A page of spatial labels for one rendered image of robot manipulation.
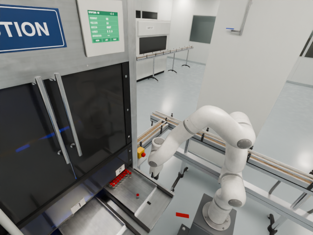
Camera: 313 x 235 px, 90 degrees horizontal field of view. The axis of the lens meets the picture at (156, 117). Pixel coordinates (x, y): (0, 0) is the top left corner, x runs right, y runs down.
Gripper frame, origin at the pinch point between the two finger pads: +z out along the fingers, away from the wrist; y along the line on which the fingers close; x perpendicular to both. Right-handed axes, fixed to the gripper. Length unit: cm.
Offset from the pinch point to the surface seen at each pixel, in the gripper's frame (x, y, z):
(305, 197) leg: 101, -86, 34
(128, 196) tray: -15.0, 12.5, 22.1
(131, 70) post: -28, -8, -64
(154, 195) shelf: 0.3, -0.1, 22.4
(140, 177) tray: -18.3, -4.9, 22.1
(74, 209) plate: -28, 44, 8
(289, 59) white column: 48, -143, -65
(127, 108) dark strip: -28.3, -3.9, -40.4
